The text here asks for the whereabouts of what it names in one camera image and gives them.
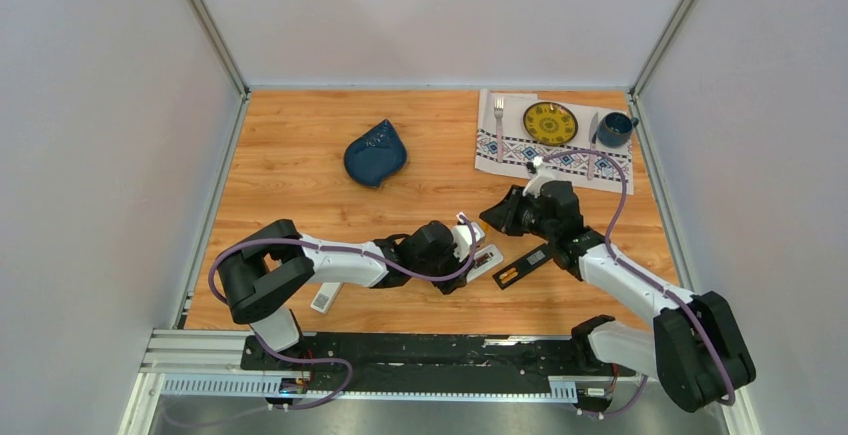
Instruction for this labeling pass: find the blue leaf-shaped dish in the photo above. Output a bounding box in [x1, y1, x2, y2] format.
[343, 119, 408, 188]

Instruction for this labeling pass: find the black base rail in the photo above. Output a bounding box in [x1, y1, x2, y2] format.
[239, 331, 637, 395]

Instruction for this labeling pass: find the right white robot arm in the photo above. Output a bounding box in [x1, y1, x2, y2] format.
[480, 180, 757, 412]

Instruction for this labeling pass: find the silver fork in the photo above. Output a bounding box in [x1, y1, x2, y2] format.
[493, 95, 505, 163]

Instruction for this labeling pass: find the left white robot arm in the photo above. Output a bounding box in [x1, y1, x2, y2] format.
[208, 214, 485, 370]

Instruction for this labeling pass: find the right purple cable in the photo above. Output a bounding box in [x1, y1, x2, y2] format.
[537, 148, 738, 420]

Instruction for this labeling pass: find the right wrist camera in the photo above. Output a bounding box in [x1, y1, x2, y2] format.
[522, 156, 557, 197]

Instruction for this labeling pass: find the dark blue mug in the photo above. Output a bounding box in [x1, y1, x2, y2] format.
[595, 112, 640, 148]

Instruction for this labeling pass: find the silver knife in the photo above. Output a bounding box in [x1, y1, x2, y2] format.
[586, 111, 599, 181]

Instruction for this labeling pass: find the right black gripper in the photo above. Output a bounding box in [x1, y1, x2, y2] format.
[479, 186, 556, 243]

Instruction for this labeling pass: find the purple cable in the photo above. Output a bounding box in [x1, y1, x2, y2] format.
[537, 148, 738, 420]
[162, 214, 481, 428]

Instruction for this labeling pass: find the white remote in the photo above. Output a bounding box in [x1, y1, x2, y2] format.
[310, 282, 343, 314]
[466, 244, 504, 283]

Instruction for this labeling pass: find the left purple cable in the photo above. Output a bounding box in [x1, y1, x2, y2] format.
[162, 214, 481, 428]

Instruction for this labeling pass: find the yellow patterned plate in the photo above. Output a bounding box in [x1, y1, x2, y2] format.
[522, 102, 579, 146]

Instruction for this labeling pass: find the patterned white placemat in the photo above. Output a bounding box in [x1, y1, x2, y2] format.
[475, 90, 635, 195]

